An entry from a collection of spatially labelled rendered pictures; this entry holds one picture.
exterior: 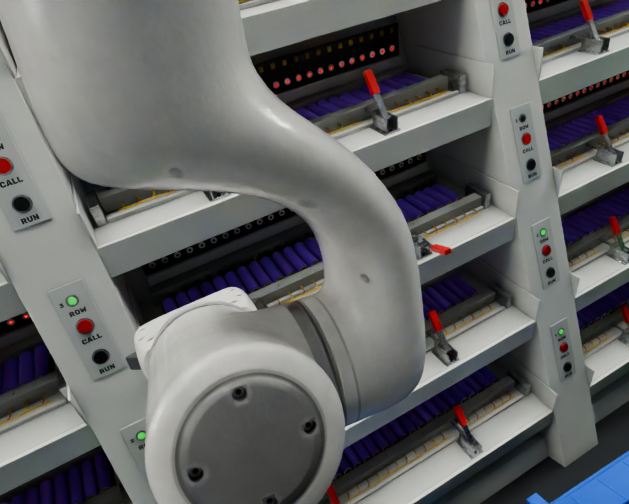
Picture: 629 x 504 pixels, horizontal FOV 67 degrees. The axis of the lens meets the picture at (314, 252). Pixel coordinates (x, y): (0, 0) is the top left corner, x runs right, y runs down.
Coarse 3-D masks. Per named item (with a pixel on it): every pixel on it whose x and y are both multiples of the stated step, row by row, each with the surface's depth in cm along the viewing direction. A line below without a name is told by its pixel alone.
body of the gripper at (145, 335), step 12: (228, 288) 44; (204, 300) 42; (216, 300) 40; (228, 300) 38; (240, 300) 37; (144, 324) 42; (156, 324) 40; (144, 336) 37; (144, 348) 34; (144, 360) 33; (144, 372) 34
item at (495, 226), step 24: (456, 168) 87; (456, 192) 87; (480, 192) 81; (504, 192) 78; (480, 216) 80; (504, 216) 79; (240, 240) 79; (432, 240) 77; (456, 240) 76; (480, 240) 77; (504, 240) 80; (192, 264) 77; (432, 264) 75; (456, 264) 77; (144, 312) 74
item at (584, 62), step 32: (544, 0) 94; (576, 0) 97; (608, 0) 98; (544, 32) 90; (576, 32) 85; (608, 32) 86; (544, 64) 81; (576, 64) 79; (608, 64) 82; (544, 96) 78
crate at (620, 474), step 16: (608, 464) 69; (624, 464) 68; (592, 480) 68; (608, 480) 67; (624, 480) 66; (560, 496) 67; (576, 496) 66; (592, 496) 65; (608, 496) 65; (624, 496) 64
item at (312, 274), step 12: (456, 204) 80; (468, 204) 80; (480, 204) 82; (432, 216) 78; (444, 216) 79; (456, 216) 80; (420, 228) 78; (444, 228) 78; (288, 276) 72; (300, 276) 71; (312, 276) 72; (264, 288) 70; (276, 288) 70; (288, 288) 71; (300, 288) 72; (264, 300) 70
